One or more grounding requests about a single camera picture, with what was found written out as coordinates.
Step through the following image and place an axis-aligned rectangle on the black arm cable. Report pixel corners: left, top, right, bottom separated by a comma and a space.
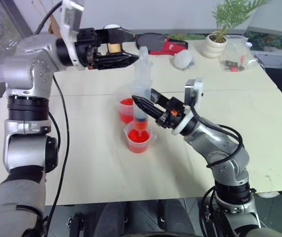
34, 0, 71, 237
189, 105, 245, 169

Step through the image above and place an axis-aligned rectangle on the brown cardboard piece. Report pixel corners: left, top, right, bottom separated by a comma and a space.
47, 0, 63, 38

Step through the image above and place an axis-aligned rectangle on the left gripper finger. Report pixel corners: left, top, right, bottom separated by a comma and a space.
93, 51, 140, 70
103, 27, 136, 54

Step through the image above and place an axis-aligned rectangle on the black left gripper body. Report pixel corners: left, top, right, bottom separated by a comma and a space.
73, 28, 108, 71

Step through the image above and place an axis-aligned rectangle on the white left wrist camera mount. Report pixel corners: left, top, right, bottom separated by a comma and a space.
56, 0, 85, 68

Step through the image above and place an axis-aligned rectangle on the green plant in white pot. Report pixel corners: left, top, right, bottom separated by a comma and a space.
201, 0, 276, 59

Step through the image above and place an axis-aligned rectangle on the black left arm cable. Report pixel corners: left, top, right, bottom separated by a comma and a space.
34, 0, 71, 237

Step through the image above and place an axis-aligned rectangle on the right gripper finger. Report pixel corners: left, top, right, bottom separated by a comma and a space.
150, 88, 173, 106
132, 94, 166, 119

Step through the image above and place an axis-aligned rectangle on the clear cup with red liquid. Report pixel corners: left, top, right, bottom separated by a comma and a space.
123, 120, 157, 155
116, 83, 137, 124

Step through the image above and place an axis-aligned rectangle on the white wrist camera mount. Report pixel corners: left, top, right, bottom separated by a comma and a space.
56, 0, 85, 68
172, 77, 205, 137

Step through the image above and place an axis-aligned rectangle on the white crumpled wrap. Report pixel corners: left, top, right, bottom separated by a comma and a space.
174, 50, 195, 70

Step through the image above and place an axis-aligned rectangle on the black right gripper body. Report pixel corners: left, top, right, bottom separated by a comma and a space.
155, 97, 189, 129

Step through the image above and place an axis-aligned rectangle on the clear plastic bag with parts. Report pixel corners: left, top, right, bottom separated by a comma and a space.
219, 35, 258, 74

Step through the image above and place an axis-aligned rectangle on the dark rounded shape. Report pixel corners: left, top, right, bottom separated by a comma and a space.
157, 198, 196, 237
98, 201, 142, 237

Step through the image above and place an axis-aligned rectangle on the white monitor panel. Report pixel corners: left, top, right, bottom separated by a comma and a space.
247, 0, 282, 39

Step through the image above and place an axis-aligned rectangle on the clear plastic syringe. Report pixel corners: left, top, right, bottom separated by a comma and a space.
132, 46, 154, 140

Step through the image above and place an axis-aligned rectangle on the black round flat pouch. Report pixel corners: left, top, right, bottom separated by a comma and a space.
134, 32, 168, 51

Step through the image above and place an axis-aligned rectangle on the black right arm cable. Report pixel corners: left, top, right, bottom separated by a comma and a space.
189, 105, 245, 169

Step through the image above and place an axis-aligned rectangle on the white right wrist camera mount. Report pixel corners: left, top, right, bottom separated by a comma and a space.
172, 77, 205, 137

